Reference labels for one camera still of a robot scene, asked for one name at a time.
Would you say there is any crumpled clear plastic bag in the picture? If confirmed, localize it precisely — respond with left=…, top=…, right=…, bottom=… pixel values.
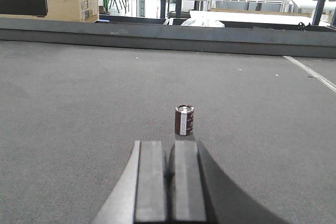
left=181, top=17, right=225, bottom=28

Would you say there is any lower cardboard box black print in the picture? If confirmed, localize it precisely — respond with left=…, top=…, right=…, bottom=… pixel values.
left=0, top=0, right=100, bottom=23

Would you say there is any brown cylindrical capacitor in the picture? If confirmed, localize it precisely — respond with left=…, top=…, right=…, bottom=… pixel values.
left=175, top=104, right=194, bottom=136

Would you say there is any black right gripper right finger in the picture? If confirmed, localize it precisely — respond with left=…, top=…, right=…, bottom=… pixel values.
left=170, top=141, right=285, bottom=223

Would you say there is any dark grey table edge rail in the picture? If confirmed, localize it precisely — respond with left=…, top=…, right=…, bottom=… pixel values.
left=1, top=18, right=335, bottom=59

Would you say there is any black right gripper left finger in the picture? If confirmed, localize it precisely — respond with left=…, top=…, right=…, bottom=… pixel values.
left=93, top=141, right=167, bottom=223

